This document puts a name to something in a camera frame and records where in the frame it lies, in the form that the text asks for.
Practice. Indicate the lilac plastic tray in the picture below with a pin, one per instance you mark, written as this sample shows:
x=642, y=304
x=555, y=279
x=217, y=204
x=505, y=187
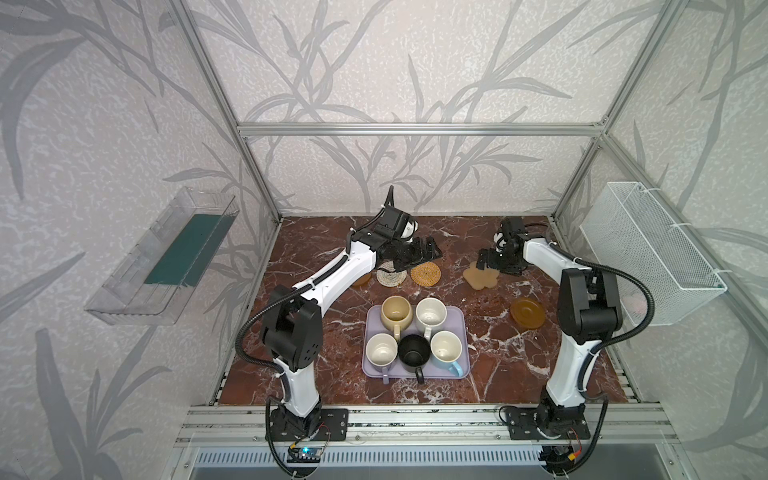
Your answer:
x=455, y=323

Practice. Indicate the amber glass round coaster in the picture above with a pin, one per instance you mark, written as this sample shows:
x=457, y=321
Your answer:
x=362, y=280

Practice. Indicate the small green-lit circuit board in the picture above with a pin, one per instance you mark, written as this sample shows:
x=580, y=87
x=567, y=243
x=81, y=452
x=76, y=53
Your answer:
x=304, y=454

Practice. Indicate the cork flower coaster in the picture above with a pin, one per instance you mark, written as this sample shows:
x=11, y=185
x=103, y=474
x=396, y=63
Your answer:
x=480, y=279

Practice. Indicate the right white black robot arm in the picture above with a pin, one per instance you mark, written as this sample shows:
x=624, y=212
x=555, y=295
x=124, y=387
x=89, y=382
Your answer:
x=589, y=313

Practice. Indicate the white woven round coaster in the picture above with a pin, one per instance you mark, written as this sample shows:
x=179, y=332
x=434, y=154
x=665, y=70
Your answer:
x=388, y=277

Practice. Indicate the aluminium front rail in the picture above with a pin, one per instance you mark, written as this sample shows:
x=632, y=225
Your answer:
x=411, y=424

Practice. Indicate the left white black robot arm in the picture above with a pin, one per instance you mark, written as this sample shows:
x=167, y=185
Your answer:
x=286, y=335

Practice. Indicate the white wire mesh basket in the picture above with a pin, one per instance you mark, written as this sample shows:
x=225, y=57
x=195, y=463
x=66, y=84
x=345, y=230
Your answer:
x=628, y=229

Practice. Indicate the white speckled mug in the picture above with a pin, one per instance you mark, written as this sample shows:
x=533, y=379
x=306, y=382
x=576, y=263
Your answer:
x=430, y=317

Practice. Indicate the beige ceramic mug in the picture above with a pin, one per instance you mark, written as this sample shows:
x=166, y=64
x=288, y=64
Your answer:
x=396, y=315

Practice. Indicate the black mug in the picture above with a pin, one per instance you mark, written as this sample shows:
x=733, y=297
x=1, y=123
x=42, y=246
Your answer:
x=414, y=353

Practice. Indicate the clear plastic wall bin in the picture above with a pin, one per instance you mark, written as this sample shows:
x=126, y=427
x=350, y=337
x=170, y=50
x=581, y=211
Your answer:
x=153, y=284

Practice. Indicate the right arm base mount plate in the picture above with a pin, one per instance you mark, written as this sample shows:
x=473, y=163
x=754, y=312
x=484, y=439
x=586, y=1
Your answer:
x=545, y=422

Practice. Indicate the white mug lilac handle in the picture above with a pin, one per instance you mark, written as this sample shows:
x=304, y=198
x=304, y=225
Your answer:
x=381, y=351

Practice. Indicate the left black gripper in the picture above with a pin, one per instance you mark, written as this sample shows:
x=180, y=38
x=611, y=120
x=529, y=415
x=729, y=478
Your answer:
x=411, y=254

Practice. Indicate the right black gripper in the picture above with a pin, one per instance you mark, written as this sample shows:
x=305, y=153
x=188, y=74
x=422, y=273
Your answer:
x=495, y=258

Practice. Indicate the white mug blue handle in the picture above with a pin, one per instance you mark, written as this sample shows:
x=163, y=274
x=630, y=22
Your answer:
x=446, y=350

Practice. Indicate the pink object in basket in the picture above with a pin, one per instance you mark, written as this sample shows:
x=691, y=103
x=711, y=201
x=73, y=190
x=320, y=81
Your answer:
x=635, y=305

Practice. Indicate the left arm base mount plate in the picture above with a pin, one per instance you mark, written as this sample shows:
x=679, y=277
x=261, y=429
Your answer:
x=322, y=424

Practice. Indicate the brown rattan round coaster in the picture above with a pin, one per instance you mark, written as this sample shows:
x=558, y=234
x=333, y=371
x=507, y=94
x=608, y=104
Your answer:
x=427, y=274

